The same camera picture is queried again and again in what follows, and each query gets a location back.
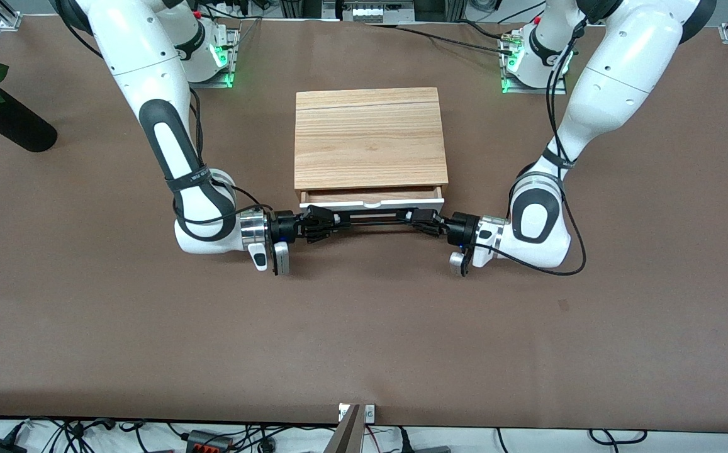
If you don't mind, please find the white drawer with black handle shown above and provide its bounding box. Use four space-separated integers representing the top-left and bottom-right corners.
300 186 445 230

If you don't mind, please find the light wooden drawer cabinet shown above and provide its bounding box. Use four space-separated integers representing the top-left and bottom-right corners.
294 87 449 205

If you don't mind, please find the black equipment box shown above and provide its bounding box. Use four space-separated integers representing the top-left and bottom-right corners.
414 0 465 23

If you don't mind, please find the white power strip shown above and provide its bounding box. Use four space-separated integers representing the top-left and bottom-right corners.
344 2 384 23

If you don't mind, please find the black box with orange connectors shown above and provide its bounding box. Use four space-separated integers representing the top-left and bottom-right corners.
186 430 233 453

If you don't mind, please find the black cylindrical vase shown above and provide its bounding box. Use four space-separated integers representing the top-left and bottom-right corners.
0 85 58 153

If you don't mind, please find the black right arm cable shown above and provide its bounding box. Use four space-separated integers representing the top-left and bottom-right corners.
172 87 273 226

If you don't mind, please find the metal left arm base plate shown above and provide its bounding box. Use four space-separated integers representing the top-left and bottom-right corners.
501 31 569 95

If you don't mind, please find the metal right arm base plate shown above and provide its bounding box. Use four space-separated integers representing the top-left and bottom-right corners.
184 28 239 89

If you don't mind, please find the long black table cable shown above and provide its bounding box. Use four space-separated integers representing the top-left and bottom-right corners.
369 23 515 56

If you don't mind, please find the short black table cable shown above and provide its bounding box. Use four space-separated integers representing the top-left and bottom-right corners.
457 20 510 41

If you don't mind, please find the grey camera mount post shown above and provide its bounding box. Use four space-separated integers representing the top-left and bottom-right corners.
325 403 377 453

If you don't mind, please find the black plug with cable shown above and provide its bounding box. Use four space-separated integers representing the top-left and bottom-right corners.
395 428 452 453

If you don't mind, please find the looped black floor cable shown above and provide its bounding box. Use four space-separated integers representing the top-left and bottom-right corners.
589 429 649 445

